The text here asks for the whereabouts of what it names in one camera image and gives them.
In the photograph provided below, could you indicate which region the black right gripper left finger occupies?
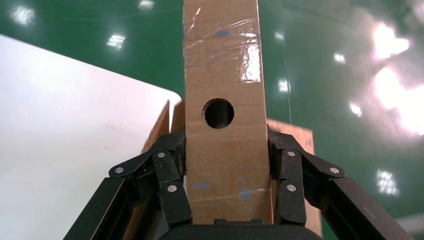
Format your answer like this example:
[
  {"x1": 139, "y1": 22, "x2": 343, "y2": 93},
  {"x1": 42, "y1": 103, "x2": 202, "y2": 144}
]
[{"x1": 62, "y1": 129, "x2": 193, "y2": 240}]

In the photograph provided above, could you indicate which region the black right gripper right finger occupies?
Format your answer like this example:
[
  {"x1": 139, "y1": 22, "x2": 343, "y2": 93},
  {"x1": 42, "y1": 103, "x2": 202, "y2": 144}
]
[{"x1": 266, "y1": 127, "x2": 415, "y2": 240}]

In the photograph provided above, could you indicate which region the small brown cardboard box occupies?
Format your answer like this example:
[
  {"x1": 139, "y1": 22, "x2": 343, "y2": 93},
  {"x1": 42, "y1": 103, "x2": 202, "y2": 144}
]
[{"x1": 182, "y1": 0, "x2": 274, "y2": 226}]

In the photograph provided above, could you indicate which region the big open cardboard box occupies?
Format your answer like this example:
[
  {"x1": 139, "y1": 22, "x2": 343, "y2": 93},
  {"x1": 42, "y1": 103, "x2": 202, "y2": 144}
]
[{"x1": 122, "y1": 99, "x2": 186, "y2": 240}]

